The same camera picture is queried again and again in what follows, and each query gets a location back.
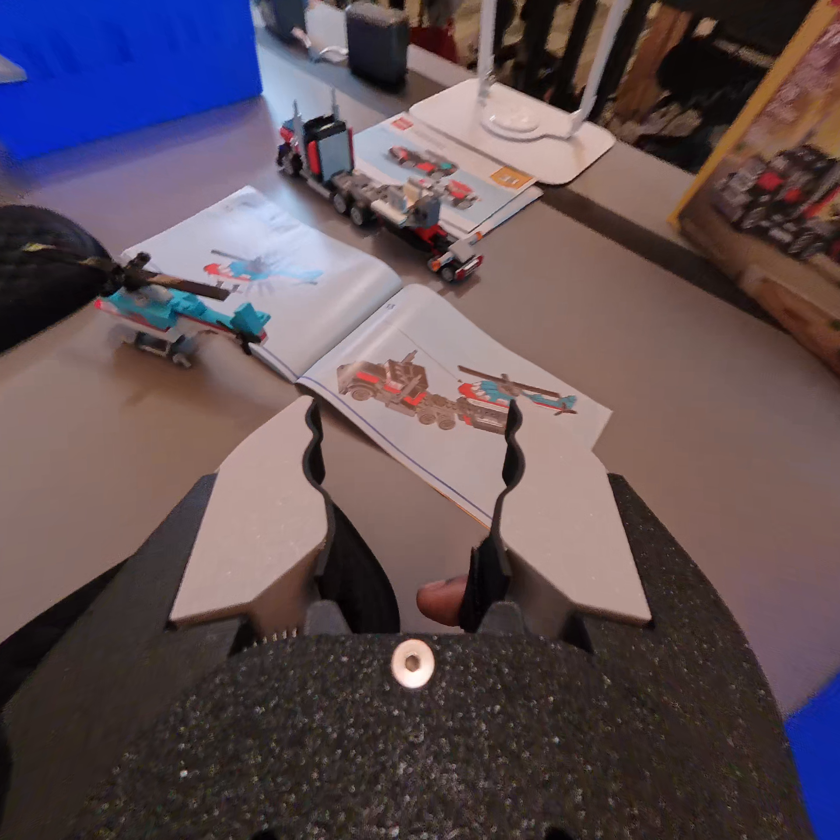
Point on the blue object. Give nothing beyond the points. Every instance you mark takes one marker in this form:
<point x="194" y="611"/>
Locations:
<point x="817" y="774"/>

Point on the red black brick truck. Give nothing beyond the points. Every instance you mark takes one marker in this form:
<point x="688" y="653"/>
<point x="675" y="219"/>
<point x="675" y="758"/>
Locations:
<point x="334" y="151"/>

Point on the yellow cardboard toy box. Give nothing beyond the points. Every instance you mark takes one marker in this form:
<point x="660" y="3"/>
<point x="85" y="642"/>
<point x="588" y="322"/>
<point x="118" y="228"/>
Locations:
<point x="754" y="197"/>

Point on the closed instruction booklet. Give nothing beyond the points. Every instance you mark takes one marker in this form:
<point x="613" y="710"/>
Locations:
<point x="380" y="151"/>

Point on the open instruction booklet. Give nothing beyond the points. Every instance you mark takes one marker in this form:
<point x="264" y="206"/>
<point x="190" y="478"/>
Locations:
<point x="328" y="262"/>

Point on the teal brick helicopter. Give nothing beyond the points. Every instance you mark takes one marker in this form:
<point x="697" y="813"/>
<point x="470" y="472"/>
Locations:
<point x="190" y="315"/>

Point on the white stand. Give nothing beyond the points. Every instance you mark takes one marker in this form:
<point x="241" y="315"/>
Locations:
<point x="558" y="144"/>

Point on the small dark case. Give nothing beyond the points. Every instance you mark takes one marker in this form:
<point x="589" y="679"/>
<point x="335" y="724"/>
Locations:
<point x="285" y="16"/>

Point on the blue plastic bin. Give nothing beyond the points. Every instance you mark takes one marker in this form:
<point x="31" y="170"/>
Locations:
<point x="131" y="65"/>

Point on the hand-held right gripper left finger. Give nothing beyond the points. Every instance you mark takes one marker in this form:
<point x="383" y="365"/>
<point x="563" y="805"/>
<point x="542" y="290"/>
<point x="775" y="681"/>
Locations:
<point x="262" y="512"/>

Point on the black rotor blade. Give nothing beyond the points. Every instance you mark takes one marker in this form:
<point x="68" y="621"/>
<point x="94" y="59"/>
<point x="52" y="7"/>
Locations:
<point x="190" y="287"/>

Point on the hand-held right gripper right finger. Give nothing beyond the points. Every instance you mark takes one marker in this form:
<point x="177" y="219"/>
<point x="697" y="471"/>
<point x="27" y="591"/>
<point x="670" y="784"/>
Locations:
<point x="571" y="525"/>

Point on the dark grey case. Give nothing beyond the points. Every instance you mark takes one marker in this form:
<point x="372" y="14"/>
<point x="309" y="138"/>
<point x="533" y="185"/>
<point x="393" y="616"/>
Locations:
<point x="377" y="39"/>

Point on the person's right hand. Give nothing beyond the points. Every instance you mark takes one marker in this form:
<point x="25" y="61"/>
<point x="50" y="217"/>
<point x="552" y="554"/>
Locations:
<point x="439" y="600"/>

